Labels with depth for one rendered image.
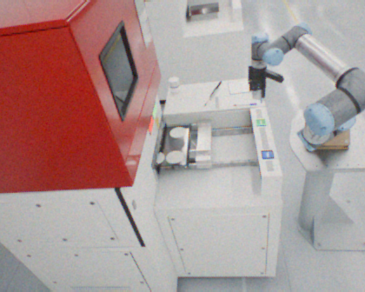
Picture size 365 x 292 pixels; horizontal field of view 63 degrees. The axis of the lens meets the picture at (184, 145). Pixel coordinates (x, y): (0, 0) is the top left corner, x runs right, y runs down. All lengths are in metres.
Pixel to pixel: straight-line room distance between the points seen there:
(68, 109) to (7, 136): 0.25
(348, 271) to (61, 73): 2.04
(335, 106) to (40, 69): 0.91
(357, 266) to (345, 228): 0.27
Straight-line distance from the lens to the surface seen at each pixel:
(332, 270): 2.29
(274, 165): 1.46
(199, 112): 1.82
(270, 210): 1.51
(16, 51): 0.88
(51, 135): 1.01
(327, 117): 1.10
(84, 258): 1.62
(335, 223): 2.47
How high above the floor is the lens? 2.00
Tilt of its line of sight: 41 degrees down
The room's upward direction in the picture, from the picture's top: 12 degrees counter-clockwise
